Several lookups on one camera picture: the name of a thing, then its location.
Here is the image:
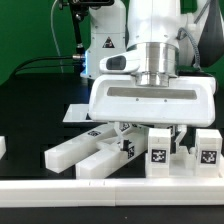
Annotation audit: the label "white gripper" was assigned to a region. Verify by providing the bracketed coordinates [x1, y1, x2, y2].
[89, 49, 216, 153]

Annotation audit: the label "white tagged block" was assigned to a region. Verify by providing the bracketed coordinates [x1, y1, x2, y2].
[119, 123, 132, 132]

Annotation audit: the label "white chair seat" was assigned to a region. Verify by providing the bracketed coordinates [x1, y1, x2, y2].
[146, 146, 224, 178]

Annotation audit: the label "white long front beam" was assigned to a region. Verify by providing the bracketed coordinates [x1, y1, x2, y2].
[75, 130, 148, 180]

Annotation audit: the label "white long beam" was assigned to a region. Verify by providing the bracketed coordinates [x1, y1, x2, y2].
[75, 130, 148, 180]
[44, 124, 116, 173]

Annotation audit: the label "white long back beam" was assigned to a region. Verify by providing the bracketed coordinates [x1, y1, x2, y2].
[44, 124, 116, 173]

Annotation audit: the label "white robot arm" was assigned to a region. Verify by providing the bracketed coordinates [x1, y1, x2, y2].
[89, 0, 224, 153]

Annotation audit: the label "white L-shaped fence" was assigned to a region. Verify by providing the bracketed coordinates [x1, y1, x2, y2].
[0, 176, 224, 208]

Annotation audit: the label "white marker tag board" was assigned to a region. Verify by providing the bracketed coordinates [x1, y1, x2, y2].
[63, 104, 91, 123]

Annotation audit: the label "white block at left edge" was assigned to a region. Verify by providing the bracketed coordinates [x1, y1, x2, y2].
[0, 136, 6, 159]

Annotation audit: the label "black cables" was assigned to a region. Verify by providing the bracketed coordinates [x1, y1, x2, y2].
[9, 54, 86, 79]

